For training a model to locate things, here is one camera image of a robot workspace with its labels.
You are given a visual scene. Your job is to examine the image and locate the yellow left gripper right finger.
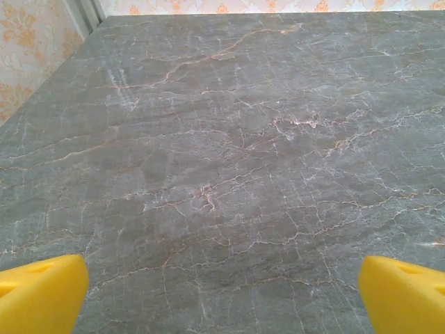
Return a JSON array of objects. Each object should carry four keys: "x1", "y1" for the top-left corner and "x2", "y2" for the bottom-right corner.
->
[{"x1": 357, "y1": 255, "x2": 445, "y2": 334}]

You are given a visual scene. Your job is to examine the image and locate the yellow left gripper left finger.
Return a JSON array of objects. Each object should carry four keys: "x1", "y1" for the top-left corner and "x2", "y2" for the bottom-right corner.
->
[{"x1": 0, "y1": 254, "x2": 90, "y2": 334}]

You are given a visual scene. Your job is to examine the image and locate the aluminium frame post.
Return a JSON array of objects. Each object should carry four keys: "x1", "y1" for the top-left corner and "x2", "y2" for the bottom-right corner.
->
[{"x1": 66, "y1": 0, "x2": 106, "y2": 40}]

